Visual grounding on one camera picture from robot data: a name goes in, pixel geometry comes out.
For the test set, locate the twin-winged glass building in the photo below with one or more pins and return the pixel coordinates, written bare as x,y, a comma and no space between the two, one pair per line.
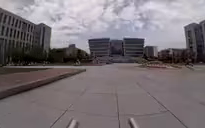
116,46

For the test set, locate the grey paved plaza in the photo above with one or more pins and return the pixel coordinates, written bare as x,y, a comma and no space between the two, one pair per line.
123,93

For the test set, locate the small pale building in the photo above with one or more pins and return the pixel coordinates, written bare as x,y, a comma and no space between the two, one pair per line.
150,51

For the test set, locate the dark kerb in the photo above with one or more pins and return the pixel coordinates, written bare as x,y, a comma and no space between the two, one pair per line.
40,83

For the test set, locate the robot's own part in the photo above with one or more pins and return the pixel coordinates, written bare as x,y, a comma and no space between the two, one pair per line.
72,124
133,123

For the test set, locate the long low building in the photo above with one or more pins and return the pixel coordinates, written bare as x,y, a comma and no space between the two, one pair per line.
171,53

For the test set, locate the row of trees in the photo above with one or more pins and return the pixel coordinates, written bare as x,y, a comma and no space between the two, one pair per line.
26,55

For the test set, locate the reddish raised pavement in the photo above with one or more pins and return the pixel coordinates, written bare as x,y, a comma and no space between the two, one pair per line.
23,79

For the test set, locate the dark grass strip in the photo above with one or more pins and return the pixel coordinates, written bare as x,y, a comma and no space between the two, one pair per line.
13,71

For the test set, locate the large grey building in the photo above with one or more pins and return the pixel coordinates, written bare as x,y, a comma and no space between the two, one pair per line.
13,33

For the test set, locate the tall grey building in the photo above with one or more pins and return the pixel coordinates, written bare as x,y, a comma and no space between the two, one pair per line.
200,36

